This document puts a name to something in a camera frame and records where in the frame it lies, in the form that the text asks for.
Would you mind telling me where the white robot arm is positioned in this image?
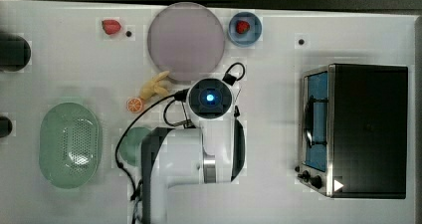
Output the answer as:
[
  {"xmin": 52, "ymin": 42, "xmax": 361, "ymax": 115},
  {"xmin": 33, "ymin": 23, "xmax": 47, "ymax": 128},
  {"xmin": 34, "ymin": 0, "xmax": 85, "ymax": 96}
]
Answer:
[{"xmin": 140, "ymin": 78, "xmax": 246, "ymax": 224}]

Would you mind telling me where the green oval strainer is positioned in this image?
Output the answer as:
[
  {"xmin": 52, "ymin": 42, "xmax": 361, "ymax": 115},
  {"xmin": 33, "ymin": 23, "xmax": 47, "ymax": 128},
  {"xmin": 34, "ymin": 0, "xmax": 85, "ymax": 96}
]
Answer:
[{"xmin": 39, "ymin": 102, "xmax": 101, "ymax": 189}]

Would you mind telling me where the yellow plush toy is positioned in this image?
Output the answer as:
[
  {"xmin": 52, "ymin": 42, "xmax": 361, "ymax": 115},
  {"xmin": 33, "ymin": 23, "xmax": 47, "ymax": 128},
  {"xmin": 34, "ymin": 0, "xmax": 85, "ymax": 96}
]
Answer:
[{"xmin": 139, "ymin": 71, "xmax": 169, "ymax": 101}]

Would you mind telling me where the grey round plate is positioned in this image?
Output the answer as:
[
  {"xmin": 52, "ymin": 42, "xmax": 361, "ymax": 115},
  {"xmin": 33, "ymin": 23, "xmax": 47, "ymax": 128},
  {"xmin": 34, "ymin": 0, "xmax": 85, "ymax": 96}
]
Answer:
[{"xmin": 147, "ymin": 2, "xmax": 225, "ymax": 82}]

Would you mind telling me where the orange slice toy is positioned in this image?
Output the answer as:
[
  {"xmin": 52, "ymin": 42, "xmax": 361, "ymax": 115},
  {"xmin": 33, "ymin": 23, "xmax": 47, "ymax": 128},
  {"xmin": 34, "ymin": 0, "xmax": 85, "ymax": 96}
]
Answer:
[{"xmin": 126, "ymin": 98, "xmax": 143, "ymax": 113}]

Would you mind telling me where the blue bowl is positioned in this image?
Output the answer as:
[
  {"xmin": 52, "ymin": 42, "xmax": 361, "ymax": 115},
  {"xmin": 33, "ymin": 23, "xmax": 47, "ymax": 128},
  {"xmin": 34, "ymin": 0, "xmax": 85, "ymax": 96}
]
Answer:
[{"xmin": 228, "ymin": 12, "xmax": 263, "ymax": 47}]

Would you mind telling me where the small red strawberry toy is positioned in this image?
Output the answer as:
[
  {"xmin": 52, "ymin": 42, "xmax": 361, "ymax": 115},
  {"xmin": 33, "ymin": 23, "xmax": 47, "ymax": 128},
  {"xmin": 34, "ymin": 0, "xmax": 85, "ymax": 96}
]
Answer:
[{"xmin": 236, "ymin": 20, "xmax": 250, "ymax": 34}]

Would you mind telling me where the green mug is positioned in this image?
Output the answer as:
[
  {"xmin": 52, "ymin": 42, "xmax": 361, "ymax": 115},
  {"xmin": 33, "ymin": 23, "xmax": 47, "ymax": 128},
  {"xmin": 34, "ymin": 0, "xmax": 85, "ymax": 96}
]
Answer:
[{"xmin": 119, "ymin": 126, "xmax": 150, "ymax": 166}]

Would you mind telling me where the red plush strawberry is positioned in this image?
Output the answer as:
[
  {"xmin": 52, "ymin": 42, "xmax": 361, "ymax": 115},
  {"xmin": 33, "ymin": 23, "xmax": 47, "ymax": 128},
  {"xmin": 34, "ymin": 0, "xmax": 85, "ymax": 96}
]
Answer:
[{"xmin": 102, "ymin": 19, "xmax": 121, "ymax": 35}]

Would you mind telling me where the silver toaster oven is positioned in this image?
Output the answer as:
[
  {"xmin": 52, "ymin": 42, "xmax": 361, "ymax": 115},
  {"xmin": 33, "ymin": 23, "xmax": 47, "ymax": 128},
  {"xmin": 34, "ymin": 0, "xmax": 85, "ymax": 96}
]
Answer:
[{"xmin": 295, "ymin": 64, "xmax": 409, "ymax": 199}]

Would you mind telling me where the large black pot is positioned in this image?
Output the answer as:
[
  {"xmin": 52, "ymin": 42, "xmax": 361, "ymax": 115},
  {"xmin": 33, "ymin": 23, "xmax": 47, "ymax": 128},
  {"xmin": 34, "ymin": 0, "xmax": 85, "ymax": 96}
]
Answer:
[{"xmin": 0, "ymin": 33, "xmax": 31, "ymax": 72}]

